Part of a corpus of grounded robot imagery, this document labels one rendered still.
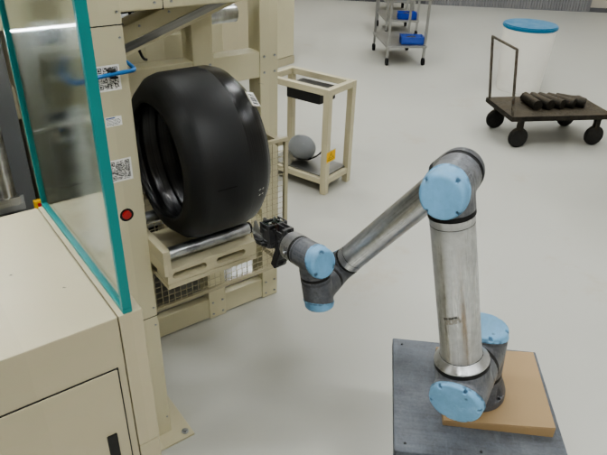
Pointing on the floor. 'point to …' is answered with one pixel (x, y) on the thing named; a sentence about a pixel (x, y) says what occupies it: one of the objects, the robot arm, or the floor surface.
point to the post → (129, 190)
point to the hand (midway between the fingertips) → (256, 230)
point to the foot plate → (181, 430)
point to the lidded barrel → (544, 32)
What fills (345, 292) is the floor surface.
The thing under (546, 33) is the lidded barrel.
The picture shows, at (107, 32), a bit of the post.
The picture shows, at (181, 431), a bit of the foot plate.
